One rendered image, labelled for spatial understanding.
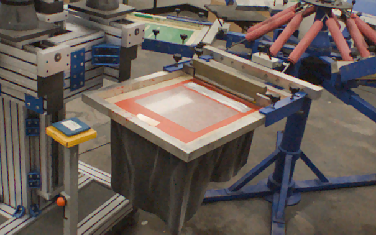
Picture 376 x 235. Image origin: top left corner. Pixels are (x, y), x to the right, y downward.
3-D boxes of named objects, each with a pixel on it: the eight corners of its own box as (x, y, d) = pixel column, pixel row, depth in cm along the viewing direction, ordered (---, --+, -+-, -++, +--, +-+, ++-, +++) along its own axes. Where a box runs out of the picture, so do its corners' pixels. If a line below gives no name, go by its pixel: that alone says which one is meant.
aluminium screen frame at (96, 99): (186, 162, 156) (188, 153, 154) (81, 101, 189) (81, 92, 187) (300, 105, 211) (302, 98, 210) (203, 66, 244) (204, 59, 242)
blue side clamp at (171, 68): (169, 82, 221) (170, 69, 218) (161, 79, 224) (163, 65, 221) (208, 71, 242) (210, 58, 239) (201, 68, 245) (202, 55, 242)
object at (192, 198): (179, 235, 186) (192, 145, 167) (173, 230, 188) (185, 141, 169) (245, 193, 218) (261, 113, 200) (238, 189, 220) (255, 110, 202)
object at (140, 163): (176, 239, 185) (189, 147, 166) (104, 188, 210) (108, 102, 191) (181, 235, 187) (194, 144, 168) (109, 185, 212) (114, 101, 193)
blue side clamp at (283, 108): (266, 127, 190) (269, 112, 187) (256, 122, 193) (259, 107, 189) (301, 109, 211) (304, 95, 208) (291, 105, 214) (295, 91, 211)
